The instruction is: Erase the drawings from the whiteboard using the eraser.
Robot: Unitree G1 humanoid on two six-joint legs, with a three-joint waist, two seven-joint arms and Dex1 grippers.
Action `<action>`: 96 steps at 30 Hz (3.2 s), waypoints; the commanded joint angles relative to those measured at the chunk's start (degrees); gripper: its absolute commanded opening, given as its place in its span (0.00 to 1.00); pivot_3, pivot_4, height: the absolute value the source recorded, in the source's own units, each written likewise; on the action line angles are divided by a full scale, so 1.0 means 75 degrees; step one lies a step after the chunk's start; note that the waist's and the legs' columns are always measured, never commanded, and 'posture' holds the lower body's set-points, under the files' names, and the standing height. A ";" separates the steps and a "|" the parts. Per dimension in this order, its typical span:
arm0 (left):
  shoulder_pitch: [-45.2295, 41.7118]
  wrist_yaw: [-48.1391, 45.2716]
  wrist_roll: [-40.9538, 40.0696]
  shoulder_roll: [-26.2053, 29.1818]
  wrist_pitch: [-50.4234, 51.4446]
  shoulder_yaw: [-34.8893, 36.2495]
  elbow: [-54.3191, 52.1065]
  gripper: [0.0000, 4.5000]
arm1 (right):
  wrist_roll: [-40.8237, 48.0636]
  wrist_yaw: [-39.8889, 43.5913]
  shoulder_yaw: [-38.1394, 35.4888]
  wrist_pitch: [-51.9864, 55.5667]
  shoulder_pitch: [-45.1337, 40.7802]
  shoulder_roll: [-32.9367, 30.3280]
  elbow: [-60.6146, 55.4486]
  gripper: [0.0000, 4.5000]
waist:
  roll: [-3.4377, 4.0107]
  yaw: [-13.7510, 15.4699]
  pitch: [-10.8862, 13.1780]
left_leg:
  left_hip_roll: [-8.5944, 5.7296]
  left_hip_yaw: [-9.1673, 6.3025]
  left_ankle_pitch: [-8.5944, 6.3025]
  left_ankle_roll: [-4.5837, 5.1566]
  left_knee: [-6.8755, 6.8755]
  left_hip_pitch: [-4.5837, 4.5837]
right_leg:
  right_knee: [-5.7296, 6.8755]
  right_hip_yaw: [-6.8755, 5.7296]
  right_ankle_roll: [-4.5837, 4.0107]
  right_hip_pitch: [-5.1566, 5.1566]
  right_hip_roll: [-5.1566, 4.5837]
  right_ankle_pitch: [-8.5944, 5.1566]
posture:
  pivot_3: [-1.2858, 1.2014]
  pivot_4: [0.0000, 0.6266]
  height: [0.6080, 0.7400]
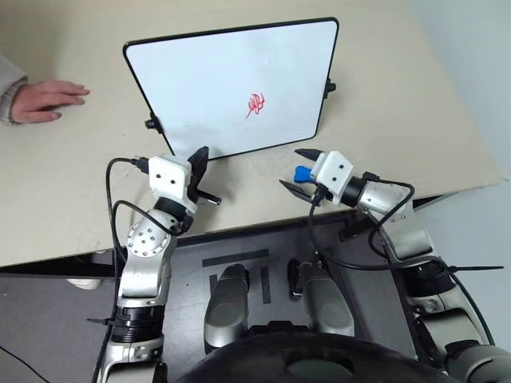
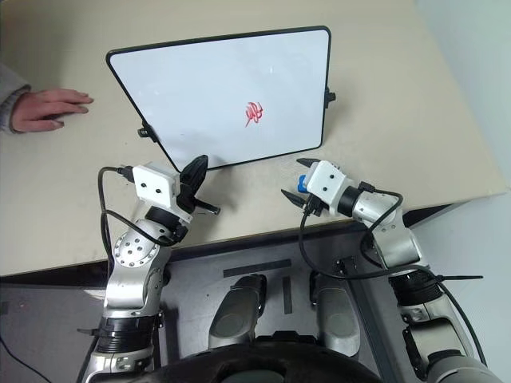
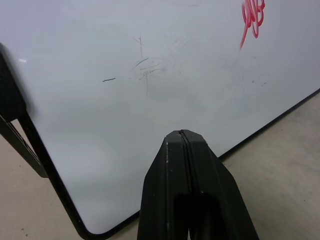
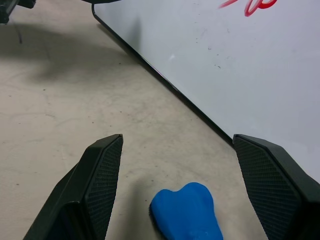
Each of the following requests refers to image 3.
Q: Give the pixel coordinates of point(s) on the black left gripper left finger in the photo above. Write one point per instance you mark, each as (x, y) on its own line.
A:
(162, 190)

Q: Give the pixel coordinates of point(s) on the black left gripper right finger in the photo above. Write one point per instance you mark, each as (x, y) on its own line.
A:
(215, 185)

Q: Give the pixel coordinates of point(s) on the white whiteboard with black frame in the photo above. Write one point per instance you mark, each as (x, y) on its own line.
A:
(105, 75)

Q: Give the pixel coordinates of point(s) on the black whiteboard stand bracket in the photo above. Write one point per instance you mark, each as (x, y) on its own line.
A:
(17, 120)

